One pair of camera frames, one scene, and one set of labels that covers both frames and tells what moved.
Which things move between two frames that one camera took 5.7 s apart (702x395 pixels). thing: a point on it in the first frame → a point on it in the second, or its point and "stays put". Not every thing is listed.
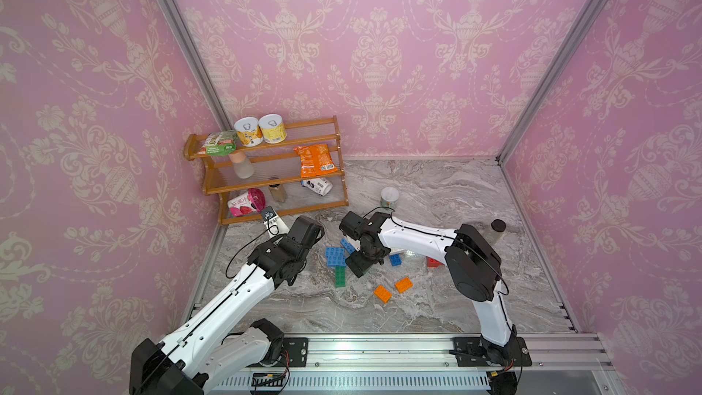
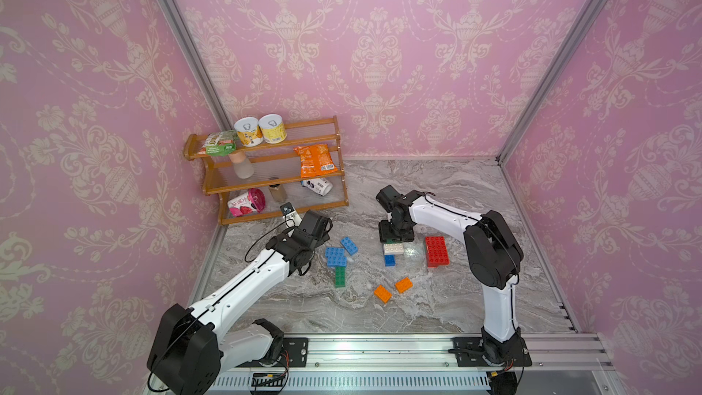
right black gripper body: (371, 257) → (397, 225)
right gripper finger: (358, 262) → (388, 232)
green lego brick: (340, 276) stays put
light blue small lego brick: (351, 250) stays put
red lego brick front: (432, 262) stays put
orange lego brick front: (382, 293) stays put
